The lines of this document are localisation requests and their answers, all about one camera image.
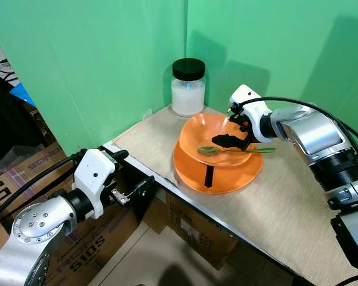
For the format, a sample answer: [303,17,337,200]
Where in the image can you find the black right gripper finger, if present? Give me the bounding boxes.
[227,106,248,130]
[212,134,244,149]

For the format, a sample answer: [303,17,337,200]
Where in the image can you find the green spoon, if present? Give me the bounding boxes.
[197,145,277,157]

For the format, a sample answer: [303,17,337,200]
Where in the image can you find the orange bowl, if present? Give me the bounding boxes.
[178,113,260,167]

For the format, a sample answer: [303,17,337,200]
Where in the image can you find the orange plate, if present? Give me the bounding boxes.
[172,140,264,194]

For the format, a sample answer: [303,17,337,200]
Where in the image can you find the white jar with black lid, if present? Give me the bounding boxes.
[171,58,206,117]

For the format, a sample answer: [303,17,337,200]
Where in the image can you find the plain brown cardboard box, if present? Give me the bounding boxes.
[163,191,240,270]

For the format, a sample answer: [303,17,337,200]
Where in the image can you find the cardboard box printed 510S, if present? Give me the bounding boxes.
[45,200,141,286]

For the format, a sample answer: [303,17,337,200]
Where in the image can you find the green backdrop screen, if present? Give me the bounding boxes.
[0,0,358,173]

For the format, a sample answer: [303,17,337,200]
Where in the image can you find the black equipment pile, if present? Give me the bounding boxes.
[0,70,51,158]

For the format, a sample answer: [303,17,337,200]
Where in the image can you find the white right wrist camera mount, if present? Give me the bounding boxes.
[230,85,274,144]

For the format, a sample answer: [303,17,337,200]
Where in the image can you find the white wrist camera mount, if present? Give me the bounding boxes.
[230,85,274,144]
[73,149,118,220]

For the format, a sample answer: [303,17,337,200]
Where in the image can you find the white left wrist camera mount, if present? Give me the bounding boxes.
[73,149,118,220]

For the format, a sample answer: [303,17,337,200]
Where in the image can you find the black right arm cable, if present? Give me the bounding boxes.
[240,97,358,151]

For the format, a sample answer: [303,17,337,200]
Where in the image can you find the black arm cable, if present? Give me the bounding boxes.
[0,154,84,226]
[240,97,358,151]

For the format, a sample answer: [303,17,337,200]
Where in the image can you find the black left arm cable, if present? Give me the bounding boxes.
[0,154,84,226]

